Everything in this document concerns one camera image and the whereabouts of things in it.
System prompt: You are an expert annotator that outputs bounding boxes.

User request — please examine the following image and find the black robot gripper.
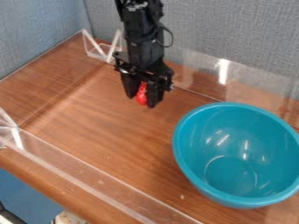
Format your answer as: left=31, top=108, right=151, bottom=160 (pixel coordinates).
left=114, top=41, right=174, bottom=109

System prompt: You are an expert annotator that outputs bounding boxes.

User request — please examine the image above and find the red toy strawberry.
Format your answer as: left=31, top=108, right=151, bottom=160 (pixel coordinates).
left=135, top=82, right=147, bottom=106

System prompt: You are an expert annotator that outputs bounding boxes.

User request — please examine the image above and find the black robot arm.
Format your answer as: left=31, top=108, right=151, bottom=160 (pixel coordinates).
left=114, top=0, right=174, bottom=109

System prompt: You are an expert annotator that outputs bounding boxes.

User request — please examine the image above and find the blue plastic bowl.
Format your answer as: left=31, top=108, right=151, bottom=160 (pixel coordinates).
left=173, top=102, right=299, bottom=209

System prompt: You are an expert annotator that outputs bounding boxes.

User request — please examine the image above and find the clear acrylic back barrier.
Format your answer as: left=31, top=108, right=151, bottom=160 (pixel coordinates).
left=166, top=48, right=299, bottom=120

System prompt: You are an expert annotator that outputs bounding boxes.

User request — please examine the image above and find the clear acrylic barrier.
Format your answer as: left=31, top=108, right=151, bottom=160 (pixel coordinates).
left=166, top=48, right=299, bottom=120
left=6, top=129, right=202, bottom=224

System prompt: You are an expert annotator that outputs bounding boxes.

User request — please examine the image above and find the clear acrylic front barrier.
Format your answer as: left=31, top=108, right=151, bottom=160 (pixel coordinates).
left=6, top=129, right=202, bottom=224

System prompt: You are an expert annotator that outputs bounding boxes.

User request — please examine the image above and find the clear acrylic corner bracket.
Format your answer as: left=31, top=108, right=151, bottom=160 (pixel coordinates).
left=82, top=29, right=123, bottom=64

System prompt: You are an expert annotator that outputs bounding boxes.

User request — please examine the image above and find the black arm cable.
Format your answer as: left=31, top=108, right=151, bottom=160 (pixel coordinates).
left=156, top=24, right=175, bottom=49

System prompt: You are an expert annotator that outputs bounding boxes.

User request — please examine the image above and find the clear acrylic left bracket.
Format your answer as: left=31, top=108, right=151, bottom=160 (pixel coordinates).
left=0, top=107, right=24, bottom=150

